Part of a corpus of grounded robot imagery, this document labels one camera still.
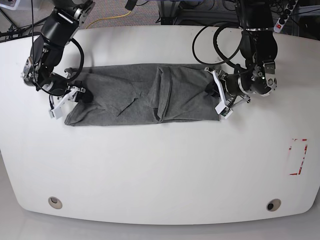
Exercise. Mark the red tape rectangle marking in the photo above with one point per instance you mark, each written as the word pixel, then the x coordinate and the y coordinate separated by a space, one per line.
pixel 296 156

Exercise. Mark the grey T-shirt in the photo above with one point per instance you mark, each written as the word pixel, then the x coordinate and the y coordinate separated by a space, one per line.
pixel 143 94

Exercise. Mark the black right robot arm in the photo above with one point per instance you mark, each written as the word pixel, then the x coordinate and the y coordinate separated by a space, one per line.
pixel 47 51

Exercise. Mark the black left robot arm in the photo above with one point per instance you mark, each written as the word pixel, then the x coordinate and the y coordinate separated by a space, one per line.
pixel 259 49

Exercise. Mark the white power strip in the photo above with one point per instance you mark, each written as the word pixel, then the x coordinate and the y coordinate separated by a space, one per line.
pixel 284 16

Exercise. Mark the left table cable grommet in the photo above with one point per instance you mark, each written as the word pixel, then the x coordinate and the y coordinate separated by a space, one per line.
pixel 55 203

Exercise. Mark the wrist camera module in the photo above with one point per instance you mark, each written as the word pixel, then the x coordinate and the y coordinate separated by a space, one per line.
pixel 56 112
pixel 223 110

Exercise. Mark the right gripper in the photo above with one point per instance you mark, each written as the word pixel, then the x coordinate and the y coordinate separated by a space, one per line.
pixel 37 75

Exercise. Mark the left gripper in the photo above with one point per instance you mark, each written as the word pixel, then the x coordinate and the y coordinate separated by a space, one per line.
pixel 235 89

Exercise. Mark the aluminium frame post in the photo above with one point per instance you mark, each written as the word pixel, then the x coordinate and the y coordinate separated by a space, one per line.
pixel 168 10

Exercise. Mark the table cable grommet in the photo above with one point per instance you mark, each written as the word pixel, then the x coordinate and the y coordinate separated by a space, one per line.
pixel 273 205
pixel 55 203

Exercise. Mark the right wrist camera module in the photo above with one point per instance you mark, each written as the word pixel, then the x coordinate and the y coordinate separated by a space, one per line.
pixel 56 112

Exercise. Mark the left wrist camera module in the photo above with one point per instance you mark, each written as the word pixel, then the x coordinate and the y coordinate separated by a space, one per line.
pixel 223 110

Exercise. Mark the black tripod stand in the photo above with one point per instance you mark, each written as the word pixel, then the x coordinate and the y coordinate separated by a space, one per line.
pixel 15 30

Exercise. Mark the right table cable grommet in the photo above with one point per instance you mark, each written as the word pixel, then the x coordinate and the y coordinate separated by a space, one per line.
pixel 273 205

